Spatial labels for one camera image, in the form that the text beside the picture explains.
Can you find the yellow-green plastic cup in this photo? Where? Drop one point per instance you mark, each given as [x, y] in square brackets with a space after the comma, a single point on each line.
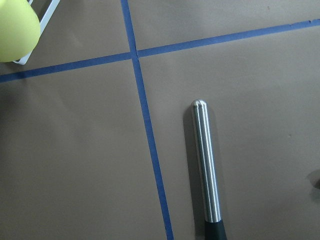
[19, 29]

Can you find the steel muddler black tip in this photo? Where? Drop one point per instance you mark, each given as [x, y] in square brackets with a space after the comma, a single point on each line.
[214, 228]

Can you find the white wire cup rack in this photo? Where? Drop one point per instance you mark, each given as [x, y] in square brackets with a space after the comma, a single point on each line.
[44, 20]

